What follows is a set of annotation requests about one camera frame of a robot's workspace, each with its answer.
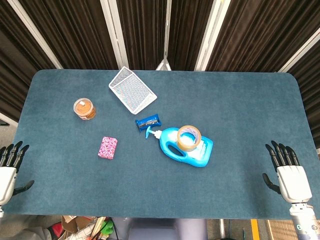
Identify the jar with orange contents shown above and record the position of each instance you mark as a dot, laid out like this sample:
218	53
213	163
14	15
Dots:
84	109

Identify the blue snack packet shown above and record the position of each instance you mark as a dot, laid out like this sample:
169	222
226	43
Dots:
148	122

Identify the pink patterned sponge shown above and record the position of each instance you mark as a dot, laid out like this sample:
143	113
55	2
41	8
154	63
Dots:
108	147

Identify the blue pump detergent bottle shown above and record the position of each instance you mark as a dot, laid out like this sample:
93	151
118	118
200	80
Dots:
170	140

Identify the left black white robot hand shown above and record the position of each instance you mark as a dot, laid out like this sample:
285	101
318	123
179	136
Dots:
7	180

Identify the dark brown curtain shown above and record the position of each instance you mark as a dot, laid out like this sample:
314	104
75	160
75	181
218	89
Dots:
75	32

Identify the green plastic object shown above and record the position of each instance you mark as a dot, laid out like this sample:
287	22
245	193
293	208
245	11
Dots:
108	227

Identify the brown packing tape roll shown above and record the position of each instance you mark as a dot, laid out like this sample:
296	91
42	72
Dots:
182	143

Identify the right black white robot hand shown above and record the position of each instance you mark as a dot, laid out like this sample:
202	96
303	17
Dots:
293	182

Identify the white frame post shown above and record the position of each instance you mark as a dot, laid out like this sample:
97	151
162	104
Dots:
115	32
35	32
208	37
300	50

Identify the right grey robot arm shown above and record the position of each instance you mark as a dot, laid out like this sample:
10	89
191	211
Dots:
302	220

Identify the thin white pole with base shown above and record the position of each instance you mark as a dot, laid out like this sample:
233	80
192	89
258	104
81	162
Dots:
163	65

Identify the woven tan mat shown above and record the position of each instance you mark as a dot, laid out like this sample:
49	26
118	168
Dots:
281	230

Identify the blue felt table cover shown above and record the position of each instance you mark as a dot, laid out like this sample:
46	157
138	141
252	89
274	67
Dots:
225	112

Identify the cardboard box with clutter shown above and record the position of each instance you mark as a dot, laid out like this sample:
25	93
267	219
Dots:
77	227

